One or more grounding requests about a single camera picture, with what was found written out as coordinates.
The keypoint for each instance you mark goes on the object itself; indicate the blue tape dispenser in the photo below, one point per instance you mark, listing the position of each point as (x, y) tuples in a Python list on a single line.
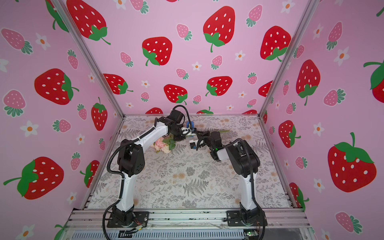
[(191, 126)]

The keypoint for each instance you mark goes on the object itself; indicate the aluminium corner post right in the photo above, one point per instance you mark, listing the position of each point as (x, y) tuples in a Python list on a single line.
[(296, 38)]

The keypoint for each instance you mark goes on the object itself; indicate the pink artificial flower bouquet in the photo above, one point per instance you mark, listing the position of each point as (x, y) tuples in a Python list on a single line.
[(166, 144)]

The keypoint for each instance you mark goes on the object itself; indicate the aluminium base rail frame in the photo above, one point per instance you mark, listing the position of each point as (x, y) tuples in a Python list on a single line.
[(191, 224)]

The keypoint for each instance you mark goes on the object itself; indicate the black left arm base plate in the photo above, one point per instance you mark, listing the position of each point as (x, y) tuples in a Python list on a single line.
[(131, 220)]

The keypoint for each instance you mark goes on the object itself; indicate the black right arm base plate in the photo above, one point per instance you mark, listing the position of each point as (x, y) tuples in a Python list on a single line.
[(242, 218)]

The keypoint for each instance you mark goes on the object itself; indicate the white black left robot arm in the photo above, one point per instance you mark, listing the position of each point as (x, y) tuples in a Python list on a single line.
[(128, 161)]

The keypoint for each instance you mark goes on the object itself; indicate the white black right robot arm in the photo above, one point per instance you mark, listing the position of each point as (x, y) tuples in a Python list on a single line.
[(245, 163)]

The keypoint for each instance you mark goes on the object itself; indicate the aluminium corner post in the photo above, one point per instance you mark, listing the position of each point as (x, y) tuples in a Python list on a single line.
[(296, 38), (78, 38)]

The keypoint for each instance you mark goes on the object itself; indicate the aluminium corner post left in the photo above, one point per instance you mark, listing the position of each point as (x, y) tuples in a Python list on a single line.
[(78, 38)]

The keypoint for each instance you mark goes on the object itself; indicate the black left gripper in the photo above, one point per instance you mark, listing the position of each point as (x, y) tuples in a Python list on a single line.
[(181, 138)]

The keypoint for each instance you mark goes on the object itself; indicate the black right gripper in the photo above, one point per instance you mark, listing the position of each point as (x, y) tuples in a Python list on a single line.
[(201, 139)]

